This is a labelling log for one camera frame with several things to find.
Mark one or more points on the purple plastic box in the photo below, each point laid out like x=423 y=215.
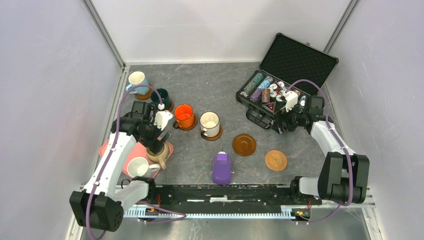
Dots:
x=222 y=169

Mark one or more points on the white mug dark handle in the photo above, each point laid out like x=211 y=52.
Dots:
x=210 y=122

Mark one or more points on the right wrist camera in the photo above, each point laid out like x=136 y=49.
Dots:
x=291 y=99

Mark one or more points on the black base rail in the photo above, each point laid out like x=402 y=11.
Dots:
x=227 y=199

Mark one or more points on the black poker chip case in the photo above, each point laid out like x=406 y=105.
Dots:
x=287 y=63

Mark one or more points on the dark green mug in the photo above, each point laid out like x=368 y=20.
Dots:
x=164 y=95

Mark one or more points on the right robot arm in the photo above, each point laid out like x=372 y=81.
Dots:
x=344 y=175

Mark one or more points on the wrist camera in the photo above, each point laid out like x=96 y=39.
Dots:
x=162 y=117
x=291 y=99

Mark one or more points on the orange mug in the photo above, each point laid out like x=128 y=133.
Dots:
x=184 y=114

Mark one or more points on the brown wooden coaster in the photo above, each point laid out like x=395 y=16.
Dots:
x=212 y=138
x=171 y=106
x=143 y=97
x=195 y=121
x=244 y=145

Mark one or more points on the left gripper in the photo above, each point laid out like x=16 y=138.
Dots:
x=154 y=144

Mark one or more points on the woven rattan coaster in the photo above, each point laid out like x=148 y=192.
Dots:
x=276 y=160

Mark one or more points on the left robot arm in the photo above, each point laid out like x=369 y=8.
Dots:
x=100 y=205

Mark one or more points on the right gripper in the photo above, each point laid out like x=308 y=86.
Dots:
x=281 y=116

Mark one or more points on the beige mug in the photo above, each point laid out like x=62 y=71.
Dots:
x=161 y=157

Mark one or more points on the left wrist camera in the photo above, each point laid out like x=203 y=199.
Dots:
x=162 y=117

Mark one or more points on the light blue mug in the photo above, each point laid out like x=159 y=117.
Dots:
x=138 y=78

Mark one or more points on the pink tray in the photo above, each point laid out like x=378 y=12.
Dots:
x=140 y=151

